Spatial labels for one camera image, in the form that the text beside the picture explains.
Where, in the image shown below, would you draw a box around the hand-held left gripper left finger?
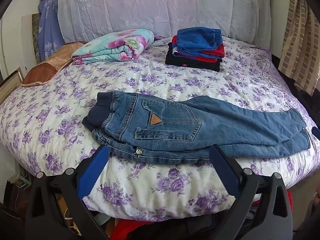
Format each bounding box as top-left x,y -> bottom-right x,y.
25,145 -> 110,240

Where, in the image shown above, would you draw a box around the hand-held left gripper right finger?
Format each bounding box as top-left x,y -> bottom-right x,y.
209,144 -> 293,240

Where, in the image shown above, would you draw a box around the blue denim pants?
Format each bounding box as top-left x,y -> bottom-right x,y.
82,91 -> 311,165

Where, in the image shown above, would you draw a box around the purple floral bed quilt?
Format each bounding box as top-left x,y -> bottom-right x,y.
0,36 -> 320,222

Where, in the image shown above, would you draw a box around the red cloth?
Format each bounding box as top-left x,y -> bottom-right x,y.
114,217 -> 163,240

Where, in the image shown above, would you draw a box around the beige checked curtain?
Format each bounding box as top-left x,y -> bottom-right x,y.
277,0 -> 320,97

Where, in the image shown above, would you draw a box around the folded black garment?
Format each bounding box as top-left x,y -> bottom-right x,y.
165,42 -> 223,72

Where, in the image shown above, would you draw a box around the brown quilted pillow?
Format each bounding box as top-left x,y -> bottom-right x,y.
21,41 -> 88,88

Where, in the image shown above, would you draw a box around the folded red garment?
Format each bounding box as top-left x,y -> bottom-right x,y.
171,36 -> 225,63

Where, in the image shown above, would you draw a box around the folded turquoise pink floral blanket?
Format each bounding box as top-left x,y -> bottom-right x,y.
72,29 -> 155,65

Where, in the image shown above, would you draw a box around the blue printed cloth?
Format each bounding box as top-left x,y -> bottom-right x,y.
37,0 -> 65,62

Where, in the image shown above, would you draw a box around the white lace headboard cover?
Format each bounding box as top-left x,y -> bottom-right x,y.
57,0 -> 272,48

